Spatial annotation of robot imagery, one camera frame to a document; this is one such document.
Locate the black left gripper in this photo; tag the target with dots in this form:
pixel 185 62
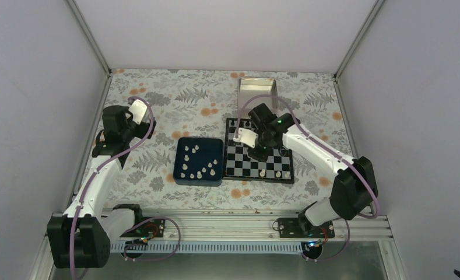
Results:
pixel 141 132

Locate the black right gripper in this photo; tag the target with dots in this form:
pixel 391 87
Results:
pixel 262 157

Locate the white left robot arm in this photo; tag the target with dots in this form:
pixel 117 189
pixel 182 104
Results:
pixel 80 237

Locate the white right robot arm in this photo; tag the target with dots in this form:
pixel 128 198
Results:
pixel 354 184

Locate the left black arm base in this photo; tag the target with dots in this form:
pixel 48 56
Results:
pixel 140 236

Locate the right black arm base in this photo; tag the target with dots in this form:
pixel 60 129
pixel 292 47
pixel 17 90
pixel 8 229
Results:
pixel 295 228

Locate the black white chess board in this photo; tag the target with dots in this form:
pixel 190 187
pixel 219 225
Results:
pixel 239 166

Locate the silver metal tin box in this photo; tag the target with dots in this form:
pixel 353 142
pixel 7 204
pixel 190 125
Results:
pixel 250 87

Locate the floral patterned table mat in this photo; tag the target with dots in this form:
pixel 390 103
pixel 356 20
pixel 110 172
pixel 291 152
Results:
pixel 197 104

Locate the dark blue piece tray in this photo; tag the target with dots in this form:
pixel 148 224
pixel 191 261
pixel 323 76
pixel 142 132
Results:
pixel 198 162

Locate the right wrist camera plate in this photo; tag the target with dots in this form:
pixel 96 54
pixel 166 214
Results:
pixel 246 137

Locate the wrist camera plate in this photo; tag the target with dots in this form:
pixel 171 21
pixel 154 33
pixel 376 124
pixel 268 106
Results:
pixel 246 137
pixel 138 110

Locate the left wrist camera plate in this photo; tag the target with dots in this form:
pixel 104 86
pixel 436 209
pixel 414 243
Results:
pixel 138 110

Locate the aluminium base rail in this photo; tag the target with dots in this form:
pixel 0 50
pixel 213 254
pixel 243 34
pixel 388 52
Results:
pixel 244 232

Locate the aluminium frame post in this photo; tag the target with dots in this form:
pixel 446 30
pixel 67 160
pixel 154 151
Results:
pixel 369 20
pixel 88 35

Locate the right aluminium frame post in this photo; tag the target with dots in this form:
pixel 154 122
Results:
pixel 369 20

